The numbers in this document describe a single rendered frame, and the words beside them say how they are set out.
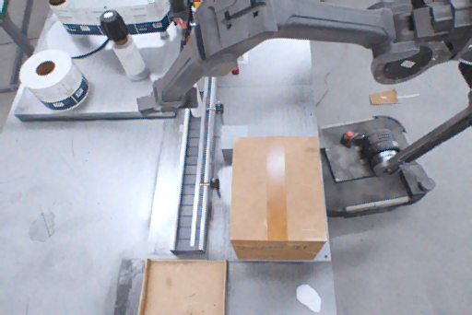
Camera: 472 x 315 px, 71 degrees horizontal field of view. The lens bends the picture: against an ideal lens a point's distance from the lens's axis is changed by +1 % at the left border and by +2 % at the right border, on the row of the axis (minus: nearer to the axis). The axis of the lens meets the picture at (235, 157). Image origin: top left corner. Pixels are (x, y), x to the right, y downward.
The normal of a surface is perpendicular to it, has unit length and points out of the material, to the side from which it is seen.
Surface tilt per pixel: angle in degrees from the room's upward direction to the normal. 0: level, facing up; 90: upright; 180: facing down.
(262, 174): 0
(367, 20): 42
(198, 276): 0
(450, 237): 0
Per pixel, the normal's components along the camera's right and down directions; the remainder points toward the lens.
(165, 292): -0.08, -0.45
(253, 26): -0.55, 0.09
